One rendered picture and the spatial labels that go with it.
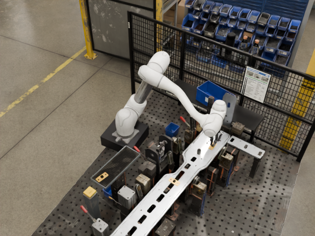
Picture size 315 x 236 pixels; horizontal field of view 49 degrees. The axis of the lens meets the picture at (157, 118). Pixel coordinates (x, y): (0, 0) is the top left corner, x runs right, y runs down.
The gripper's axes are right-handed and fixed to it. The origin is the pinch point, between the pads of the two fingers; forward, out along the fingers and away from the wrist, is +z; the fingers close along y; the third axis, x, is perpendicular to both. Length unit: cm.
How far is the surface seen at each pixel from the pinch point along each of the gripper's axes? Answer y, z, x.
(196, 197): 12.1, 13.5, -43.0
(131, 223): -9, 4, -90
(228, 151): 12.0, 6.7, 4.7
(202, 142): -8.5, 4.7, -1.6
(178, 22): -188, 58, 239
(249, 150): 25.4, 4.7, 13.8
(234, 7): -84, -12, 197
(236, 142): 13.3, 4.7, 15.3
